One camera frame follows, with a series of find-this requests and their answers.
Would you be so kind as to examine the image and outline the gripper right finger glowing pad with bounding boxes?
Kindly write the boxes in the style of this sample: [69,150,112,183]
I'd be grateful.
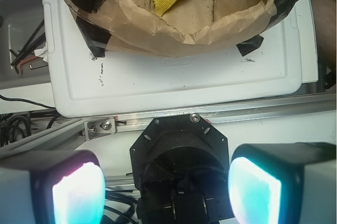
[228,142,336,223]

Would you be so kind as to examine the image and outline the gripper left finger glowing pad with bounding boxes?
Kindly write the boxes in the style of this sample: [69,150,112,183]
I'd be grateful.
[1,150,105,223]

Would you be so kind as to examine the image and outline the white plastic lid tray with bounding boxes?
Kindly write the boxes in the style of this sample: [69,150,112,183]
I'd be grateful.
[43,0,302,117]

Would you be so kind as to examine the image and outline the allen keys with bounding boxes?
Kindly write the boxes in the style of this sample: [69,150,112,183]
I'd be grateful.
[11,20,46,75]

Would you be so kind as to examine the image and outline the brown paper bag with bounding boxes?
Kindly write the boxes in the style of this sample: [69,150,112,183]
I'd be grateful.
[63,0,299,57]

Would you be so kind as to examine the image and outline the aluminium extrusion rail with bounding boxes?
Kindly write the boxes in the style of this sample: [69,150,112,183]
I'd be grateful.
[1,92,336,154]

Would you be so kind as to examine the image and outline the black cable bundle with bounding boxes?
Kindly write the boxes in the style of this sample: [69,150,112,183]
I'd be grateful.
[0,94,61,148]

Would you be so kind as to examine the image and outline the metal corner bracket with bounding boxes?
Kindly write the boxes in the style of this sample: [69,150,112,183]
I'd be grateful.
[84,117,116,141]

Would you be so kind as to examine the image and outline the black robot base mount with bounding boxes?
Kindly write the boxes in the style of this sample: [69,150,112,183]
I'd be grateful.
[130,114,234,223]

